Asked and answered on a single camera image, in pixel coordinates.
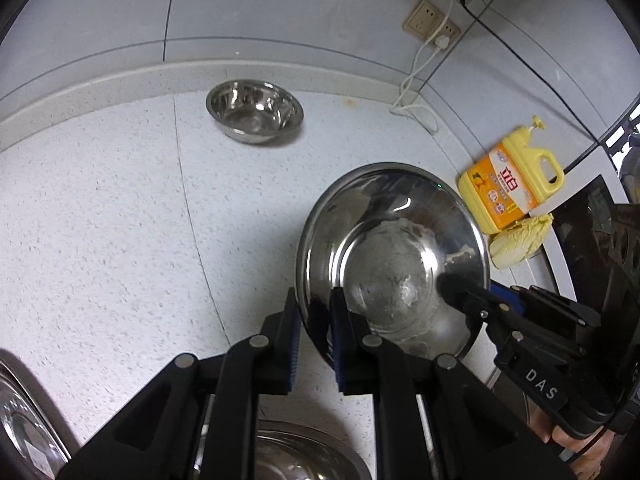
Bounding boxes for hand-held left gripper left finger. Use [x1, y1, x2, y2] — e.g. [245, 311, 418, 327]
[60, 287, 303, 480]

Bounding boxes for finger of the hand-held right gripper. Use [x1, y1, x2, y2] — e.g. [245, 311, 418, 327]
[436, 271, 531, 356]
[490, 282, 604, 342]

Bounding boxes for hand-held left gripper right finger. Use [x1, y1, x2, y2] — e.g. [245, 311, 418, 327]
[330, 287, 576, 480]

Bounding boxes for large steel bowl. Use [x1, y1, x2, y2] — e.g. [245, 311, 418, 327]
[295, 162, 491, 361]

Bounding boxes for small shallow steel bowl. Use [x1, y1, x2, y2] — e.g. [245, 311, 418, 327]
[192, 395, 373, 480]

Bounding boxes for person's right hand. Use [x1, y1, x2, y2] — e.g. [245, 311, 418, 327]
[527, 400, 618, 480]

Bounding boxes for napa cabbage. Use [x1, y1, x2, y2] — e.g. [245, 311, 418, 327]
[489, 212, 555, 270]

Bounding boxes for yellow detergent bottle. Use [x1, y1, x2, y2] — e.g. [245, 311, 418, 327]
[457, 115, 566, 235]

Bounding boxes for small deep steel bowl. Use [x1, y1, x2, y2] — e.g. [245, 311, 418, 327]
[205, 79, 305, 145]

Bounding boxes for large labelled steel plate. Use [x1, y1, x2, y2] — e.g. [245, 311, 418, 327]
[0, 347, 73, 480]

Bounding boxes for white power cable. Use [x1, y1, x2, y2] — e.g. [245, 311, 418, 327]
[390, 32, 453, 135]

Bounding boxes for black power cable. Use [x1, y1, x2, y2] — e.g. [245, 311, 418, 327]
[457, 0, 601, 171]

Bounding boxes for beige wall socket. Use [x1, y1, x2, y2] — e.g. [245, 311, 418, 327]
[434, 17, 462, 52]
[404, 0, 442, 41]

